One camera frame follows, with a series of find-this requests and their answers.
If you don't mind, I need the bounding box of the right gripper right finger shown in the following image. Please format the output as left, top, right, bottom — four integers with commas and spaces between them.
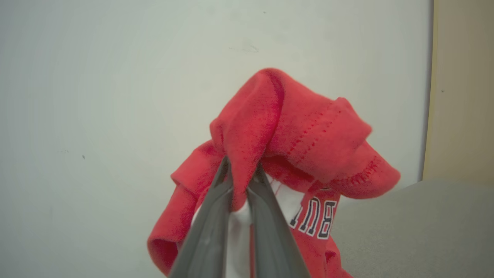
247, 164, 311, 278

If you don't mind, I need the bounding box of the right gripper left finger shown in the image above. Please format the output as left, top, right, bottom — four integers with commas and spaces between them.
168, 156, 234, 278

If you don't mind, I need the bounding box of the red garment with white print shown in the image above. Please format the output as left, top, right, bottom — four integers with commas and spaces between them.
147, 68, 401, 278

